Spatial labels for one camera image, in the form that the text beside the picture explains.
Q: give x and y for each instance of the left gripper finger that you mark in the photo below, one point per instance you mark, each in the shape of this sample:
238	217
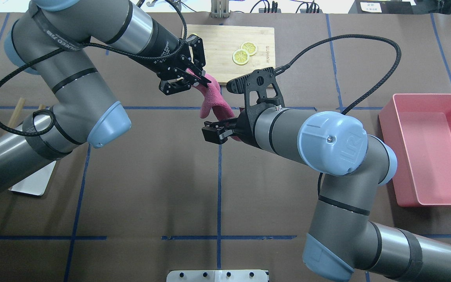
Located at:
188	77
192	66

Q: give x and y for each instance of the lemon slice front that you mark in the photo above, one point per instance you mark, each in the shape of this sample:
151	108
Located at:
240	57

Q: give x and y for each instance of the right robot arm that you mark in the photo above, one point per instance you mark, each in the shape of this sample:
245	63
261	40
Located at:
341	237

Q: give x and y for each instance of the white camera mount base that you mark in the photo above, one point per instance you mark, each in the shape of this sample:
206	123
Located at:
217	275

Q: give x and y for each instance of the white towel rack tray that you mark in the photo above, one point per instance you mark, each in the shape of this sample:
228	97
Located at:
35	184

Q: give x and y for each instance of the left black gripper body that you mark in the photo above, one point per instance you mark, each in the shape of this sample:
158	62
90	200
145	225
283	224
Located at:
162	51

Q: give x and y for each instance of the black box with label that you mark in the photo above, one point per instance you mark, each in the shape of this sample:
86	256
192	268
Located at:
381	7

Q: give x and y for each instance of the black power strip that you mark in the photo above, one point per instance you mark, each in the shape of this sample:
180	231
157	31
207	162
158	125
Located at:
287	7

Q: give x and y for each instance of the bamboo cutting board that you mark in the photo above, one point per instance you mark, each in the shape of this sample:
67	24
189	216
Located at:
233	51

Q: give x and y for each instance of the lemon slice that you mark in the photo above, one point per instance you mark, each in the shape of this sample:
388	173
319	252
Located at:
240	57
250	47

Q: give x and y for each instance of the wooden rack bar outer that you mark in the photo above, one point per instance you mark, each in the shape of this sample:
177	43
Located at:
16	113

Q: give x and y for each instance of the aluminium frame post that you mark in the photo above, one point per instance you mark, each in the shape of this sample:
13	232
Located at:
220	9

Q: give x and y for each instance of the pink microfibre cloth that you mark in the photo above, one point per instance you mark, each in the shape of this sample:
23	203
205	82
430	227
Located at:
213	100

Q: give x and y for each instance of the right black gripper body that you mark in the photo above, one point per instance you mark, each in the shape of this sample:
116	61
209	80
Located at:
244	122

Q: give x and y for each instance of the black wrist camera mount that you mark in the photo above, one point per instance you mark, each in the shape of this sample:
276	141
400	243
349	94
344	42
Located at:
263	83

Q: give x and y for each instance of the lemon slice rear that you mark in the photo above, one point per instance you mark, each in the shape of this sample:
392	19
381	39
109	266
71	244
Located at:
250	47

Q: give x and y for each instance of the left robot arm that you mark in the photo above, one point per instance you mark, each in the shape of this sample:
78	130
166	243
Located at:
50	40

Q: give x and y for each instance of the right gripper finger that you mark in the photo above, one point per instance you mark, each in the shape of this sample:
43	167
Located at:
218	125

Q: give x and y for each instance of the pink plastic bin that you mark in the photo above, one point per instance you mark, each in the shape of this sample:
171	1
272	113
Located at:
418	128

